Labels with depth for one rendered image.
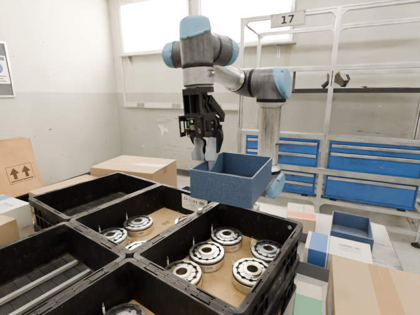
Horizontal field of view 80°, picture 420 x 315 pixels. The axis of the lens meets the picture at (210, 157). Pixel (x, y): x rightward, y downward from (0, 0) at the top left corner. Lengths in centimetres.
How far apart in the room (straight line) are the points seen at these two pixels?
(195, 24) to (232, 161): 37
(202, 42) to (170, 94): 348
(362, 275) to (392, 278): 7
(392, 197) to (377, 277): 199
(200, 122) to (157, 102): 366
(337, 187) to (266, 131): 174
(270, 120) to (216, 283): 62
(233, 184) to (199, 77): 25
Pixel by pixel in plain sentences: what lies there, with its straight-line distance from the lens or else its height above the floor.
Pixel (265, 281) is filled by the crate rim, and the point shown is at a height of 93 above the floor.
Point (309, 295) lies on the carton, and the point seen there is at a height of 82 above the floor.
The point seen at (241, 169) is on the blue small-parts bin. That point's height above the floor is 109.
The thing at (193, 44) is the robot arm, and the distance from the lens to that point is 61.
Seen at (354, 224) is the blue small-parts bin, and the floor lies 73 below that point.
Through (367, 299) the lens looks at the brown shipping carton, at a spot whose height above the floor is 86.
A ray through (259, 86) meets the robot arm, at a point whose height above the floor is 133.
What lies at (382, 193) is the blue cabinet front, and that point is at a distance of 274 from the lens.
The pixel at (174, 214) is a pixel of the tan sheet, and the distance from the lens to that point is 106.
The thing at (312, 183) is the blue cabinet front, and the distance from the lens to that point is 269.
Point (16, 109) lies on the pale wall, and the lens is 380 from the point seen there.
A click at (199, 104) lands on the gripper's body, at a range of 59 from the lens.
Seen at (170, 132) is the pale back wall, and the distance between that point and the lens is 414.
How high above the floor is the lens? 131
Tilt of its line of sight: 14 degrees down
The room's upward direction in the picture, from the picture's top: straight up
